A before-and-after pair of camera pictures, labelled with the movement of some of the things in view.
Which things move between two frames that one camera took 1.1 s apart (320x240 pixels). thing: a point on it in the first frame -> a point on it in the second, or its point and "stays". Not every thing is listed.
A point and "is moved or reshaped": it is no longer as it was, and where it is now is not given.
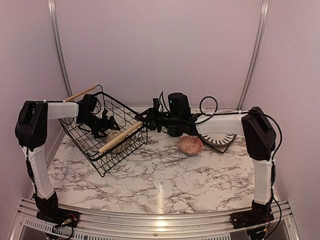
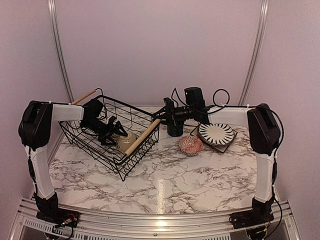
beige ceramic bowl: [112, 134] is moved or reshaped
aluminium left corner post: [53, 17] stays
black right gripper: [151, 118] -> [162, 116]
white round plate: [218, 139] stays
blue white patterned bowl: [190, 145] stays
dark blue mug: [175, 131] stays
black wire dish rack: [105, 154] is moved or reshaped
